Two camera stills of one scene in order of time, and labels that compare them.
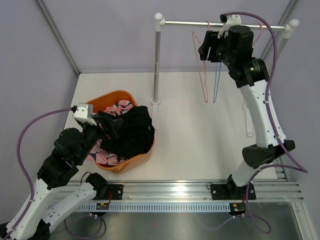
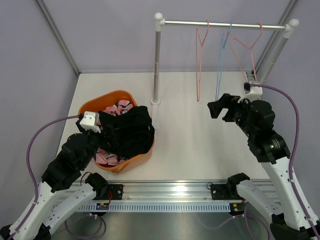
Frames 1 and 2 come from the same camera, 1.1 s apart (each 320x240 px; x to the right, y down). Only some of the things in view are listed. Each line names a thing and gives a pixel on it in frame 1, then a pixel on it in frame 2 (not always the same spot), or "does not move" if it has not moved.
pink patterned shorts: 99,154 does not move
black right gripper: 211,40 -> 227,101
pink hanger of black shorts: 194,33 -> 199,45
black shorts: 137,136 does not move
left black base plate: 114,192 does not move
